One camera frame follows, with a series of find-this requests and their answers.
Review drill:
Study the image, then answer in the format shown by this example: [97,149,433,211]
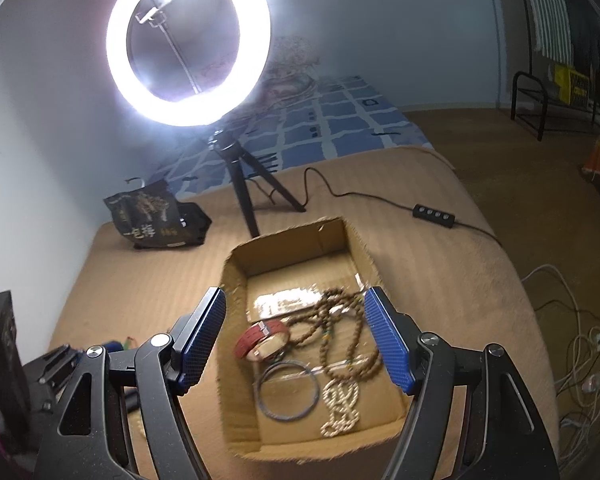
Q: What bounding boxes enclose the black tripod stand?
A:
[206,129,308,239]

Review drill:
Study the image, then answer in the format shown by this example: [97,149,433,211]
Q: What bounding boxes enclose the black inline cable remote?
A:
[412,204,455,229]

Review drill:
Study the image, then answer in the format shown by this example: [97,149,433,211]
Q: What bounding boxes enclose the folded floral quilt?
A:
[259,36,320,108]

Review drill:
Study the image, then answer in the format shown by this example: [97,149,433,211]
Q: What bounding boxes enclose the white cables on floor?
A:
[521,263,600,461]

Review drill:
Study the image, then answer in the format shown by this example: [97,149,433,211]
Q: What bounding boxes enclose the hanging clothes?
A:
[524,0,600,109]

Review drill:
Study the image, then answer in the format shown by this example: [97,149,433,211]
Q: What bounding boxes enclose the blue-grey bangle ring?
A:
[255,360,322,422]

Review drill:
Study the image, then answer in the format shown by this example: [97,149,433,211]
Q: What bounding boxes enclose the red strap wristwatch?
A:
[234,320,290,362]

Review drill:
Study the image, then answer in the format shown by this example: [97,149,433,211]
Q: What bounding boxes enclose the blue checkered bedsheet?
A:
[149,76,432,200]

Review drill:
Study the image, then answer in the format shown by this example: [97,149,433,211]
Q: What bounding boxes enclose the black metal rack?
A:
[509,70,600,141]

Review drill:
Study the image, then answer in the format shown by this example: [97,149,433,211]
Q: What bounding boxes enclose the white pearl necklace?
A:
[319,378,365,437]

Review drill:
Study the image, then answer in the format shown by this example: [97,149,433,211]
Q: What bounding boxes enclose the white ring light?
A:
[105,0,272,127]

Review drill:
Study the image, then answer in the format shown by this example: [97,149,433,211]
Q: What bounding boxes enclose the cardboard box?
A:
[216,218,408,462]

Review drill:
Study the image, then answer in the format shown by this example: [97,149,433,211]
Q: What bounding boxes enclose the brown wooden bead necklace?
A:
[285,286,385,382]

